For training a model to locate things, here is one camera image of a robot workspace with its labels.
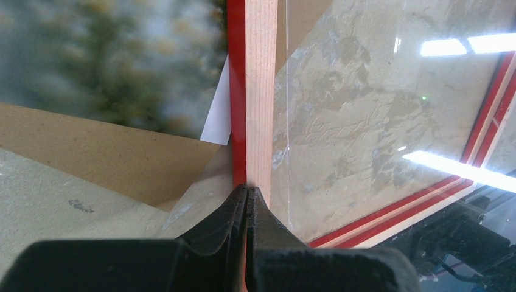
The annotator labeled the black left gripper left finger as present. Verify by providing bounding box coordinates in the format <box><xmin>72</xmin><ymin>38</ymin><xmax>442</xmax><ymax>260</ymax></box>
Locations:
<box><xmin>1</xmin><ymin>186</ymin><xmax>248</xmax><ymax>291</ymax></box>

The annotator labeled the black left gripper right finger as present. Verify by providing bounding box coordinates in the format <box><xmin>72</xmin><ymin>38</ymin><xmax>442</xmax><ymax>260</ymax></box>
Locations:
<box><xmin>246</xmin><ymin>187</ymin><xmax>421</xmax><ymax>291</ymax></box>

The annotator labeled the landscape photo print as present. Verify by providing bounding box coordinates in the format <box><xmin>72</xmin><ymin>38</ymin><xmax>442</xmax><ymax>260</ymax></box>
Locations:
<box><xmin>1</xmin><ymin>1</ymin><xmax>231</xmax><ymax>145</ymax></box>

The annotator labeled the red wooden picture frame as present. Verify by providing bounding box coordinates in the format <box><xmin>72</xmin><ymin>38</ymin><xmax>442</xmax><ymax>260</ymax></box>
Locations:
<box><xmin>226</xmin><ymin>0</ymin><xmax>516</xmax><ymax>292</ymax></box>

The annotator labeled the brown cardboard backing board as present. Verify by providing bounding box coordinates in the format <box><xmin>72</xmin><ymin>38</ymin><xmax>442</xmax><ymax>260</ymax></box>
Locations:
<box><xmin>0</xmin><ymin>0</ymin><xmax>335</xmax><ymax>213</ymax></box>

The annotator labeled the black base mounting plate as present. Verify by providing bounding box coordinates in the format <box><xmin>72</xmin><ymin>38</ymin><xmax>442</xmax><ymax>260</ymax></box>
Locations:
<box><xmin>380</xmin><ymin>186</ymin><xmax>515</xmax><ymax>291</ymax></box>

